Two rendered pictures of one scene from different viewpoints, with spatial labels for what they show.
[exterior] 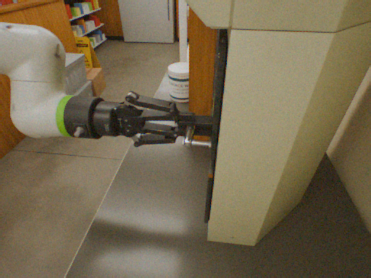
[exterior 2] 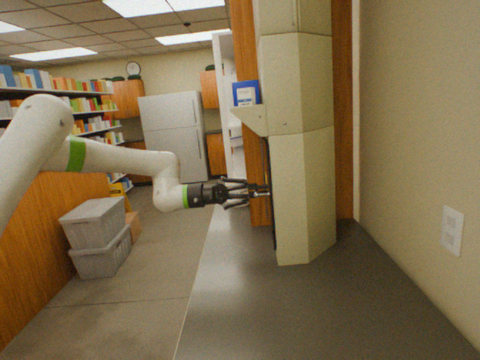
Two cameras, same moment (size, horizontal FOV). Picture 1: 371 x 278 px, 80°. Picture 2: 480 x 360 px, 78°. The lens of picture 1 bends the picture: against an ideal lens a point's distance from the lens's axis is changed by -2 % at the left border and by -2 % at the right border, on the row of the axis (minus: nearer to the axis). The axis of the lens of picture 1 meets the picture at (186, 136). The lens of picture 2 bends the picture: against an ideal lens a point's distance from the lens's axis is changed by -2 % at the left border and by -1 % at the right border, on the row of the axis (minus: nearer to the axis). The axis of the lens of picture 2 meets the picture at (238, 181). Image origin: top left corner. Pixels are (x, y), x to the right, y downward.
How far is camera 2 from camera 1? 70 cm
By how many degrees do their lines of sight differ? 23
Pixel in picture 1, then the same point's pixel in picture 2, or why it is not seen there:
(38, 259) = not seen: outside the picture
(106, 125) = (211, 194)
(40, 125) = (173, 200)
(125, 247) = (225, 276)
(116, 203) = (210, 261)
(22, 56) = (166, 165)
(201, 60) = (253, 164)
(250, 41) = (276, 139)
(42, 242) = not seen: outside the picture
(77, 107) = (193, 187)
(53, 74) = (178, 173)
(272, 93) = (288, 156)
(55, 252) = not seen: outside the picture
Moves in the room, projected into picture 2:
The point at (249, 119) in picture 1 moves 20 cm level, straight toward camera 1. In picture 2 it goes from (283, 170) to (277, 188)
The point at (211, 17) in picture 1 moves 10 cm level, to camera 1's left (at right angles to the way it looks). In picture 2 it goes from (261, 133) to (230, 136)
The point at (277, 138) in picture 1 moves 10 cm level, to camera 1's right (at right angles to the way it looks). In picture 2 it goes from (297, 178) to (326, 173)
